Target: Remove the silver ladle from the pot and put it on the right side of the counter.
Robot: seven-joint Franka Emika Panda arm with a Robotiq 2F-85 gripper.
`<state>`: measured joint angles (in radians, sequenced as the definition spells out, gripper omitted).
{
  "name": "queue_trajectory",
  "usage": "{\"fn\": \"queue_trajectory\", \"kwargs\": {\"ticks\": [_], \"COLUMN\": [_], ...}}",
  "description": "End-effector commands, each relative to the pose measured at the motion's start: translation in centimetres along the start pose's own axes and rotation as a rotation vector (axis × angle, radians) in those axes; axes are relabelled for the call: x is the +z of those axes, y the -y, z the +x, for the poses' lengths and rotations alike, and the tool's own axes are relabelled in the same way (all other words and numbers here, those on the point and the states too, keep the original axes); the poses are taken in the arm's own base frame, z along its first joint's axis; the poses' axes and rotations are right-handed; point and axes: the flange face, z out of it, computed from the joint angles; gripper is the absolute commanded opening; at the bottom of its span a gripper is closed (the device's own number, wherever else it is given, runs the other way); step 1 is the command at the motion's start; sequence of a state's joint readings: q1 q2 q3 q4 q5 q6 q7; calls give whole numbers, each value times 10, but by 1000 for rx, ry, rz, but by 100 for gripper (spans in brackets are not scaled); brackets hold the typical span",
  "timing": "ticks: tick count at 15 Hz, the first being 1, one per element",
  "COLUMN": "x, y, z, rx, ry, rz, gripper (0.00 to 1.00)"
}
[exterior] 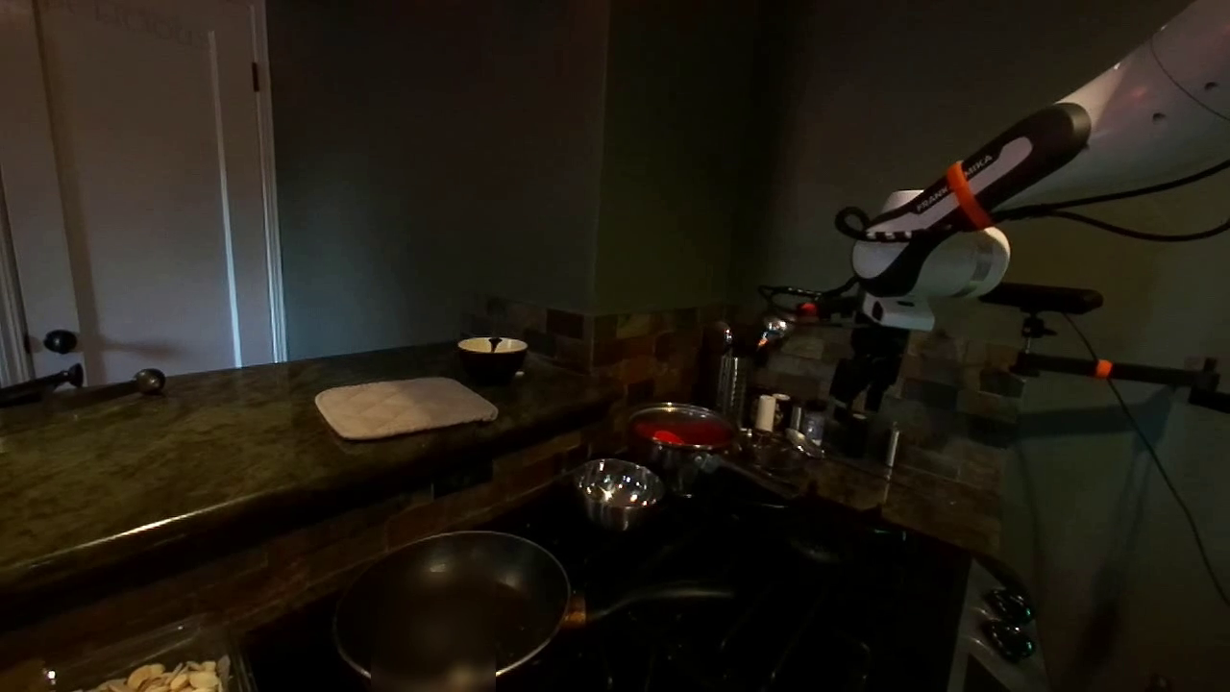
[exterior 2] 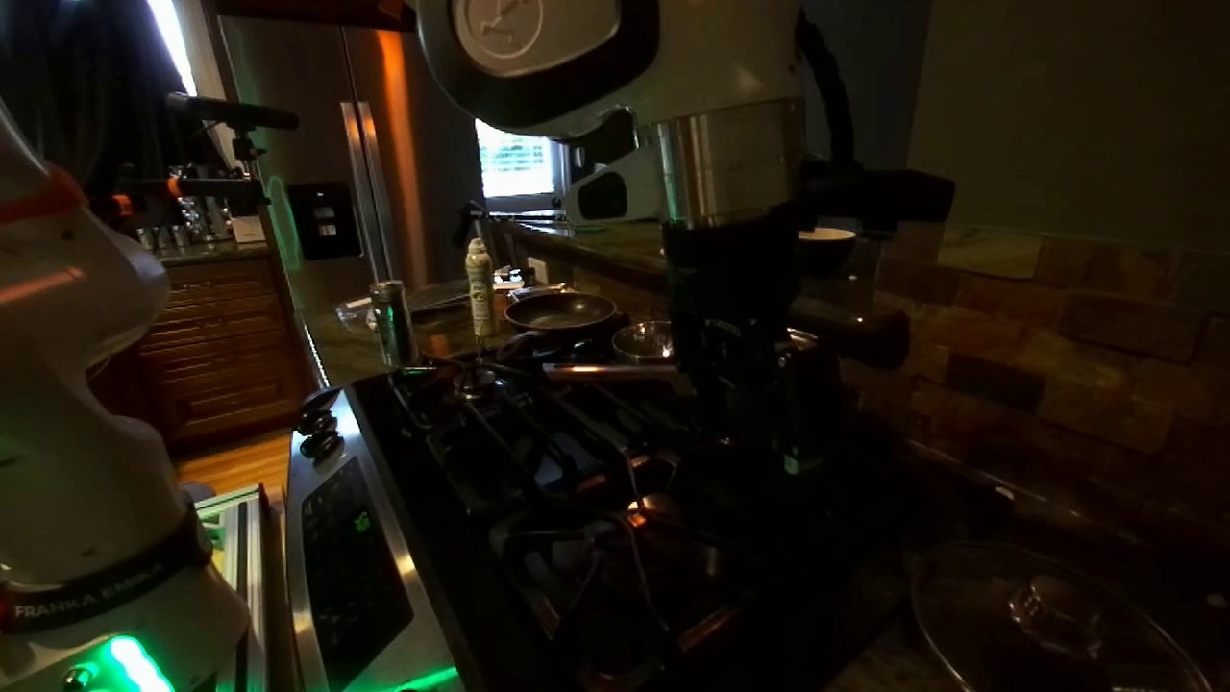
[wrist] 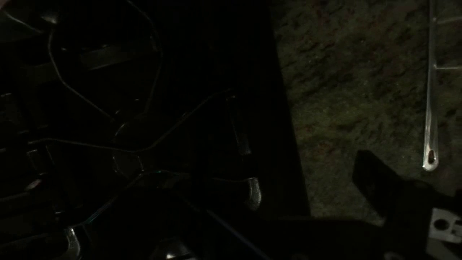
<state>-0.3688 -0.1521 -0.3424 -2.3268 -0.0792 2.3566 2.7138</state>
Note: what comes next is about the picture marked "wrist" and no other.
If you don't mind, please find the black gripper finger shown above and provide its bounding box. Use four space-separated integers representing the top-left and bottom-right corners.
351 148 437 229

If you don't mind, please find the black gas stove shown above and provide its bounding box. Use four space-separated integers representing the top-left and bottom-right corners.
0 0 313 260

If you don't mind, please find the silver ladle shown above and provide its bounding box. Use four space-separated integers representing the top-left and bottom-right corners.
420 0 442 173

